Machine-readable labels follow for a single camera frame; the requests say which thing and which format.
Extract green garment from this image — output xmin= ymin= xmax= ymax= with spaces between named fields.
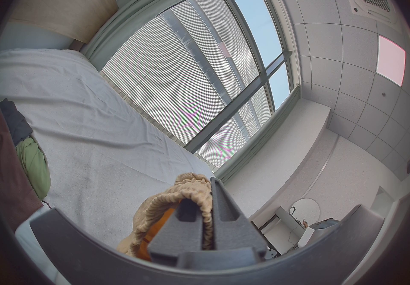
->
xmin=15 ymin=137 xmax=52 ymax=200

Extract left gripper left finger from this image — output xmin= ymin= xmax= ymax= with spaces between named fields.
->
xmin=147 ymin=199 xmax=204 ymax=268

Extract window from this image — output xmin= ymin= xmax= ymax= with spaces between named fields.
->
xmin=99 ymin=0 xmax=302 ymax=179

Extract dark grey garment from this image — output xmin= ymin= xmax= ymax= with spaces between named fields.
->
xmin=0 ymin=97 xmax=34 ymax=146

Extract brown garment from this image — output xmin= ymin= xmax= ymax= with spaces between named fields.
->
xmin=0 ymin=110 xmax=44 ymax=234

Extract square ceiling light panel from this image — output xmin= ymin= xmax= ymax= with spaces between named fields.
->
xmin=375 ymin=35 xmax=407 ymax=88

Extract bed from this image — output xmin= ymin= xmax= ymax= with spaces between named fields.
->
xmin=0 ymin=0 xmax=221 ymax=285

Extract tan drawstring shorts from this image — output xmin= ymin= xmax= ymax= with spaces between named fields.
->
xmin=116 ymin=173 xmax=216 ymax=262

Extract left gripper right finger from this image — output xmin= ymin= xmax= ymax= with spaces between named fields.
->
xmin=210 ymin=176 xmax=269 ymax=264

